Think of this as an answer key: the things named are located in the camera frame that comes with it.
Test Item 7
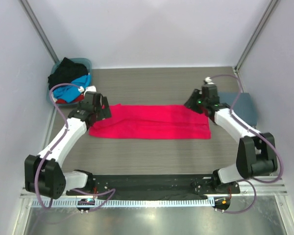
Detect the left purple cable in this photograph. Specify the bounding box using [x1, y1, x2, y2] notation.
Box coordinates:
[35, 83, 116, 212]

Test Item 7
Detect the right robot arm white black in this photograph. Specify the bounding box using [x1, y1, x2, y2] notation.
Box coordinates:
[184, 83, 278, 194]

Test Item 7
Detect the teal plastic laundry basket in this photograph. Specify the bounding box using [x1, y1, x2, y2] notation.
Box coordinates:
[47, 58, 92, 106]

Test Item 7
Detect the white garment in basket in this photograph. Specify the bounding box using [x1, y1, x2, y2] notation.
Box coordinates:
[51, 93, 57, 103]

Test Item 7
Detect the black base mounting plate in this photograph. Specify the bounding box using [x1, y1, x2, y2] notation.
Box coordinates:
[79, 174, 240, 195]

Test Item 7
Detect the pink red t shirt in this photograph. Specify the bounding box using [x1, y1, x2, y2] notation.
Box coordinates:
[89, 104, 211, 140]

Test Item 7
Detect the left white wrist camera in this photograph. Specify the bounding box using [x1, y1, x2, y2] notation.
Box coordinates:
[78, 85, 97, 95]

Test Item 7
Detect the bright blue t shirt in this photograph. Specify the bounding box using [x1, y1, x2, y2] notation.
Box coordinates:
[52, 74, 92, 102]

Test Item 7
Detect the black t shirt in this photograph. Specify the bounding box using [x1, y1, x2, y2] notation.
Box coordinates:
[48, 57, 88, 89]

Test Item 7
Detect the grey blue t shirt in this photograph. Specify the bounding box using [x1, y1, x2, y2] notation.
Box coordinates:
[219, 92, 258, 126]

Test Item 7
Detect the right aluminium frame post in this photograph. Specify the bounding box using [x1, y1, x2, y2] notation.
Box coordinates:
[233, 0, 280, 74]

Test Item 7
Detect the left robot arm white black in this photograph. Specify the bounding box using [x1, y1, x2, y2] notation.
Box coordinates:
[24, 92, 112, 199]

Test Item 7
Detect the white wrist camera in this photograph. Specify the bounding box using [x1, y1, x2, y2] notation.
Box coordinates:
[203, 77, 215, 85]
[78, 85, 97, 95]

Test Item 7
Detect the white slotted cable duct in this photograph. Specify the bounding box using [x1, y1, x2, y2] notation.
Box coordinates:
[31, 198, 215, 208]

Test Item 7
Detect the aluminium front rail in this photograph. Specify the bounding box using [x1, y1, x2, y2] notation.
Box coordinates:
[19, 179, 288, 198]

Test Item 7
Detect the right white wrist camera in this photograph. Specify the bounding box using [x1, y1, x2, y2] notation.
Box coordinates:
[203, 77, 215, 85]

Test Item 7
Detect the aluminium frame post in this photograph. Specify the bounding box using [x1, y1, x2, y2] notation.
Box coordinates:
[19, 0, 59, 63]
[233, 0, 280, 74]

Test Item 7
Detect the left aluminium frame post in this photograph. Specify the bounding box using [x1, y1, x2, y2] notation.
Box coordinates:
[19, 0, 59, 63]

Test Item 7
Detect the red garment in basket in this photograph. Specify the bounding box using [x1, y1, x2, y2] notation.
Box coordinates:
[55, 94, 84, 104]

